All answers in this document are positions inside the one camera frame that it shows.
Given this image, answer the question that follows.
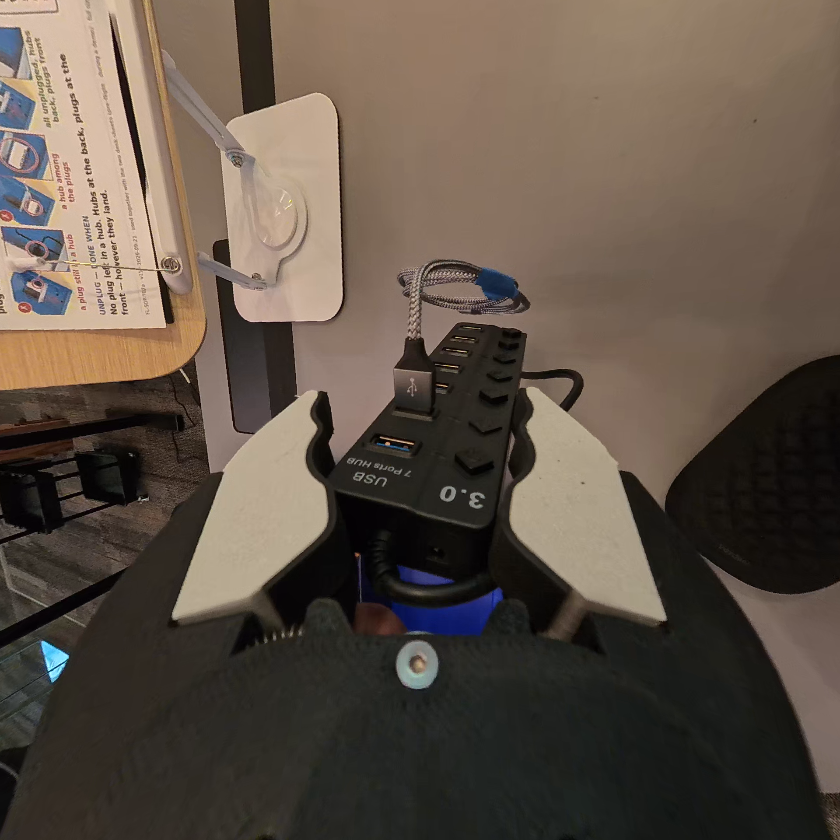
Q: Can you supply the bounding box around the black metal rack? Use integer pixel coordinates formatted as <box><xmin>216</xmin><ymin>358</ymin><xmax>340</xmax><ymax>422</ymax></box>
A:
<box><xmin>0</xmin><ymin>410</ymin><xmax>200</xmax><ymax>651</ymax></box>

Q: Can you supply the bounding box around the braided usb cable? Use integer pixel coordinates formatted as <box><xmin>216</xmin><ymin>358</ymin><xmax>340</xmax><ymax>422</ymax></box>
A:
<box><xmin>388</xmin><ymin>259</ymin><xmax>532</xmax><ymax>418</ymax></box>

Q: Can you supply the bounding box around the black seven-port USB hub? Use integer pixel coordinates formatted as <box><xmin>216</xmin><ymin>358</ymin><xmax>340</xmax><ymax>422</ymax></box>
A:
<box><xmin>368</xmin><ymin>368</ymin><xmax>585</xmax><ymax>605</ymax></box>

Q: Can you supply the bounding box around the instruction sheet on stand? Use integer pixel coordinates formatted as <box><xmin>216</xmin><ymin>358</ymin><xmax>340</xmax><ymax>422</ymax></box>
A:
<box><xmin>0</xmin><ymin>0</ymin><xmax>208</xmax><ymax>392</ymax></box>

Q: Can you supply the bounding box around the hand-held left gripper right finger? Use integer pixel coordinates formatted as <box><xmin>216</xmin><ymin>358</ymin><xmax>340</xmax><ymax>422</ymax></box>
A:
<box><xmin>493</xmin><ymin>385</ymin><xmax>668</xmax><ymax>639</ymax></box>

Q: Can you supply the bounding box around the printed instruction sheet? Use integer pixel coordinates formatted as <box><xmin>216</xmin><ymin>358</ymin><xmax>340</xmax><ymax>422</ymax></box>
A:
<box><xmin>0</xmin><ymin>0</ymin><xmax>172</xmax><ymax>330</ymax></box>

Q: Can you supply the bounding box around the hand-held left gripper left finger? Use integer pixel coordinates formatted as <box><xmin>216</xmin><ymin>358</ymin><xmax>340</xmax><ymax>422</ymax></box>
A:
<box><xmin>174</xmin><ymin>390</ymin><xmax>346</xmax><ymax>631</ymax></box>

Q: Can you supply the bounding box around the black foam wrist rest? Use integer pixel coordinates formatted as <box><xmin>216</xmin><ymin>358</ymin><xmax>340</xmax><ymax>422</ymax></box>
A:
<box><xmin>666</xmin><ymin>355</ymin><xmax>840</xmax><ymax>595</ymax></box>

